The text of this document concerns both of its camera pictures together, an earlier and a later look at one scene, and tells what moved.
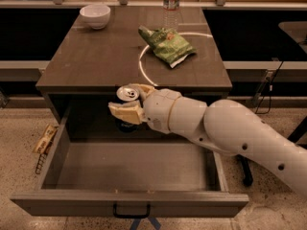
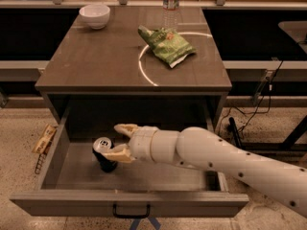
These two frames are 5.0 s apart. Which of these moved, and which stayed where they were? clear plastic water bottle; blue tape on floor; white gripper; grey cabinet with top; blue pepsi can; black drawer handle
Moved: white gripper; blue pepsi can
Stayed: clear plastic water bottle; black drawer handle; grey cabinet with top; blue tape on floor
